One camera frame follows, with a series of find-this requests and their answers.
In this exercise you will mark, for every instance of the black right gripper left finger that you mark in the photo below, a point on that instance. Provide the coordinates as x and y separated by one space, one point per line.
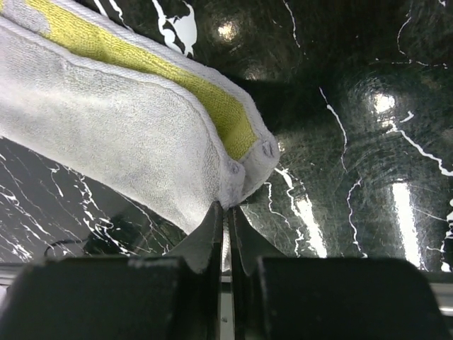
174 296

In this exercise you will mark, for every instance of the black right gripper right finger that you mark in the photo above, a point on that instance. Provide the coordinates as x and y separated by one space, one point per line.
280 297

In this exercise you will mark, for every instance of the yellow-green and grey towel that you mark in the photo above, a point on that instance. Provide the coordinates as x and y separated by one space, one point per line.
139 116

